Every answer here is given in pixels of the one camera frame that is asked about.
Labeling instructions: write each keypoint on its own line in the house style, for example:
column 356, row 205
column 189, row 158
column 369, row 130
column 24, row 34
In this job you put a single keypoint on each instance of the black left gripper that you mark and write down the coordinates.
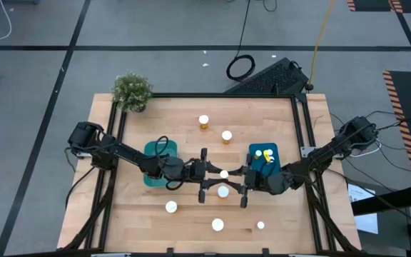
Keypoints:
column 195, row 171

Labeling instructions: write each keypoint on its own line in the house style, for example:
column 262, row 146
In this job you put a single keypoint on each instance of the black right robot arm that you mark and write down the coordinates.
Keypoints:
column 319, row 157

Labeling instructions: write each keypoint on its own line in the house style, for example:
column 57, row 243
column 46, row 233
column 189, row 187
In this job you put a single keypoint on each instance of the black aluminium table frame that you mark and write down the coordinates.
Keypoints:
column 227, row 95

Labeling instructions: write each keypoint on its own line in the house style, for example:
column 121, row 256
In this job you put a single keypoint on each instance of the blue plastic bin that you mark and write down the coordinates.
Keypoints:
column 253, row 162

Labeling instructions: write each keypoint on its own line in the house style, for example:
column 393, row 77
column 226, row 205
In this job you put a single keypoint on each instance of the large black hazard-striped mat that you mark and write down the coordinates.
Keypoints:
column 405, row 93

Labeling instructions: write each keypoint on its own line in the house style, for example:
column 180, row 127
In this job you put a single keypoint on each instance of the large amber bottle white cap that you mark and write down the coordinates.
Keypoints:
column 217, row 224
column 203, row 119
column 223, row 192
column 226, row 135
column 171, row 206

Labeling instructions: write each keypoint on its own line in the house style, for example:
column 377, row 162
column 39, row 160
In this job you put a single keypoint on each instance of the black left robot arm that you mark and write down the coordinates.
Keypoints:
column 127, row 155

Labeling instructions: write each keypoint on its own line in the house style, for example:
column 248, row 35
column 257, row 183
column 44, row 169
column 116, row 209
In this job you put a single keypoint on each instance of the black beam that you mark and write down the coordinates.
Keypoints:
column 387, row 201

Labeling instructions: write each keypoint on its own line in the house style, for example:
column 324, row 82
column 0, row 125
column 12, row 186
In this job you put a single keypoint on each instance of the teal plastic bin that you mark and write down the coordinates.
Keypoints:
column 150, row 150

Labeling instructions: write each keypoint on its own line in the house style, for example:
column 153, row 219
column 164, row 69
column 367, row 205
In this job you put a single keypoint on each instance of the white paper sheet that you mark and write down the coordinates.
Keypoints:
column 366, row 221

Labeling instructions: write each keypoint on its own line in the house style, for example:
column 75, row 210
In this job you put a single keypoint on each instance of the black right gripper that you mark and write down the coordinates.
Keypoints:
column 255, row 182

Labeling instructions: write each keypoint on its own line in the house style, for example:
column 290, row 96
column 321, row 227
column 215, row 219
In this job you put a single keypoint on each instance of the narrow black hazard-striped mat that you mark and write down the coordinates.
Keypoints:
column 369, row 4

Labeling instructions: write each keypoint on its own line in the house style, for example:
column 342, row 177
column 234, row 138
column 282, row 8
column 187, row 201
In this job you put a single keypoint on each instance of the potted green plant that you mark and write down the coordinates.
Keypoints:
column 132, row 91

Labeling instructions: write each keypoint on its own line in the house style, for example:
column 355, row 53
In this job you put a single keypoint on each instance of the black keyboard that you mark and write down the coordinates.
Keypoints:
column 269, row 78

